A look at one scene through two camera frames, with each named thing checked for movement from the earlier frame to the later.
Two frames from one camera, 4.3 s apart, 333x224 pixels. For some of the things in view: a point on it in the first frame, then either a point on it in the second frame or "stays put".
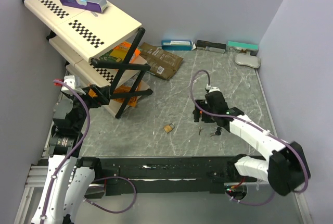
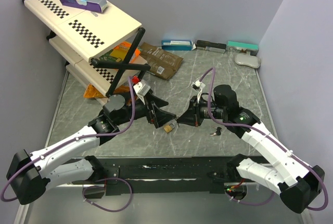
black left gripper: (102, 97) → (159, 116)
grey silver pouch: (252, 61) stays put
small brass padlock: (168, 128) stays put
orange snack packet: (126, 46) stays put
